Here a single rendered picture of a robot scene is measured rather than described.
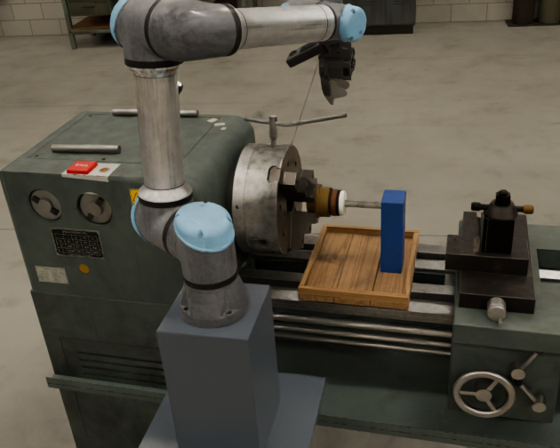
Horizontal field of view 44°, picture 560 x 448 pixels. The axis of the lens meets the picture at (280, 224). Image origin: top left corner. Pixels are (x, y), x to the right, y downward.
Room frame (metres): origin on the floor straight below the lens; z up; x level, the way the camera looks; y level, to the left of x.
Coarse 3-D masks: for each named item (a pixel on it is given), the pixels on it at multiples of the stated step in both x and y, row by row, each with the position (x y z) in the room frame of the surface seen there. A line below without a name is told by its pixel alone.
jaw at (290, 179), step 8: (272, 168) 1.68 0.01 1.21; (272, 176) 1.66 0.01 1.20; (280, 176) 1.66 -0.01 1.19; (288, 176) 1.66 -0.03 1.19; (296, 176) 1.66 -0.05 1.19; (280, 184) 1.65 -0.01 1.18; (288, 184) 1.64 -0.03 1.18; (296, 184) 1.66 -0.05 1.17; (304, 184) 1.68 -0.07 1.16; (288, 192) 1.67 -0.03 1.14; (296, 192) 1.67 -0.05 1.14; (304, 192) 1.66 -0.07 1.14; (312, 192) 1.68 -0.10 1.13; (288, 200) 1.71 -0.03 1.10; (296, 200) 1.70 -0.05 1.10; (304, 200) 1.69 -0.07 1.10; (312, 200) 1.68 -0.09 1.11
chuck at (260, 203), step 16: (288, 144) 1.79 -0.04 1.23; (256, 160) 1.71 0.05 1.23; (272, 160) 1.70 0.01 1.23; (288, 160) 1.75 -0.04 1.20; (256, 176) 1.66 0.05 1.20; (256, 192) 1.63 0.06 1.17; (272, 192) 1.62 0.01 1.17; (256, 208) 1.61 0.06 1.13; (272, 208) 1.60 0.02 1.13; (288, 208) 1.77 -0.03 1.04; (256, 224) 1.61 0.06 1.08; (272, 224) 1.60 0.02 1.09; (256, 240) 1.62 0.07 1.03; (272, 240) 1.60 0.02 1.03
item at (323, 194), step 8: (320, 192) 1.70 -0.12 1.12; (328, 192) 1.70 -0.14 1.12; (336, 192) 1.70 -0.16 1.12; (320, 200) 1.68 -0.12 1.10; (328, 200) 1.68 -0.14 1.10; (336, 200) 1.68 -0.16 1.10; (312, 208) 1.69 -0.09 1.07; (320, 208) 1.68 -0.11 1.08; (328, 208) 1.68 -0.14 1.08; (336, 208) 1.67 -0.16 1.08; (320, 216) 1.69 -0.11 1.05; (328, 216) 1.68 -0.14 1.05
